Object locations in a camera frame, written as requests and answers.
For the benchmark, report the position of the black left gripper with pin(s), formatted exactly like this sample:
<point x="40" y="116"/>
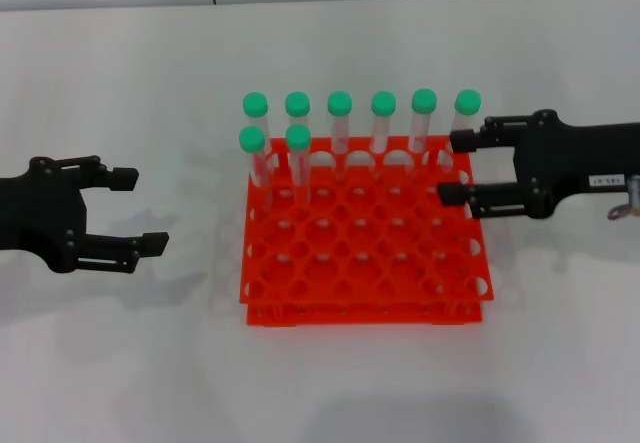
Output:
<point x="40" y="213"/>

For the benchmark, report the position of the orange plastic test tube rack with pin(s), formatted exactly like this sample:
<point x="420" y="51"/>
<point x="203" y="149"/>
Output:
<point x="365" y="315"/>

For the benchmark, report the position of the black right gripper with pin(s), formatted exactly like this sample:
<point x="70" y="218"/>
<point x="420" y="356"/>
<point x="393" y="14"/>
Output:
<point x="585" y="158"/>

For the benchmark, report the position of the green capped clear test tube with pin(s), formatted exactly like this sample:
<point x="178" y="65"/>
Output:
<point x="467" y="102"/>
<point x="340" y="103"/>
<point x="255" y="104"/>
<point x="251" y="139"/>
<point x="297" y="103"/>
<point x="424" y="100"/>
<point x="298" y="137"/>
<point x="383" y="103"/>

